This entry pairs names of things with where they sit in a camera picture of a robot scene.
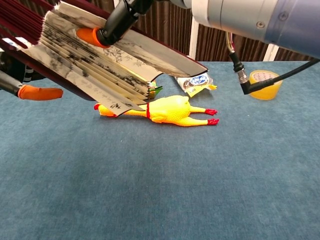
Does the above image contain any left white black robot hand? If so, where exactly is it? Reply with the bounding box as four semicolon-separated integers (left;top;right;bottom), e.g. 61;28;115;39
0;51;64;101

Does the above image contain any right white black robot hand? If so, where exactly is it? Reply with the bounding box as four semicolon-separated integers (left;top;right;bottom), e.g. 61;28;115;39
76;0;156;49

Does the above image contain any white and red folding fan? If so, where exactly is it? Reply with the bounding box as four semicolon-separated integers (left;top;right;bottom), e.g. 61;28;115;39
0;0;209;118

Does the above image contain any green white snack packet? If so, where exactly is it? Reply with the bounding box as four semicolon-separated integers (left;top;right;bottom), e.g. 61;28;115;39
147;79;163;101

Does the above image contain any white yellow snack packet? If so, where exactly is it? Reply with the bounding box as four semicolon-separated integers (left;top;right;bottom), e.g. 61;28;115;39
173;73;218;98

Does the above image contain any yellow rubber chicken toy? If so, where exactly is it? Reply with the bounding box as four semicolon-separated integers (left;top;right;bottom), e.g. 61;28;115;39
93;94;220;127

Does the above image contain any blue felt table mat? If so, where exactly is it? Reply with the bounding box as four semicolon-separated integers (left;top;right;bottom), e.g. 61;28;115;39
0;61;320;240

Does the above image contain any yellow packing tape roll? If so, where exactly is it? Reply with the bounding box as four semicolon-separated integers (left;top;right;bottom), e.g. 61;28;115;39
248;70;283;101

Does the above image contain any white frame pole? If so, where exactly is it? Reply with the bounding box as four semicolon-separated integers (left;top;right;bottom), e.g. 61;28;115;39
262;42;280;62
188;17;200;62

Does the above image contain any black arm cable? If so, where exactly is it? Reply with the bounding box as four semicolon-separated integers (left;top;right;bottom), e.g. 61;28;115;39
225;31;320;95

